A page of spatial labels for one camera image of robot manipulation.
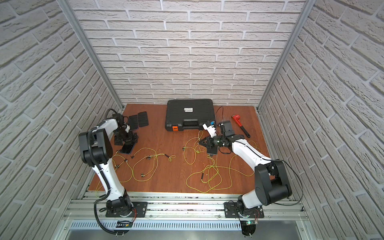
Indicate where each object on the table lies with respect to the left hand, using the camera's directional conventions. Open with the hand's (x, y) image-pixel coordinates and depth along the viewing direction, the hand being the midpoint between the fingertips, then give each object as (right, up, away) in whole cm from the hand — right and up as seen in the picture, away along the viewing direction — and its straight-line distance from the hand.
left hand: (131, 139), depth 99 cm
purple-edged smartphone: (-4, +11, +13) cm, 18 cm away
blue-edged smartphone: (0, -5, -5) cm, 7 cm away
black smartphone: (+2, +14, +15) cm, 21 cm away
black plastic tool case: (+39, +18, +10) cm, 44 cm away
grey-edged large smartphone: (+55, -7, -4) cm, 56 cm away
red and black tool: (+76, +15, +12) cm, 79 cm away
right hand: (+48, 0, -15) cm, 51 cm away
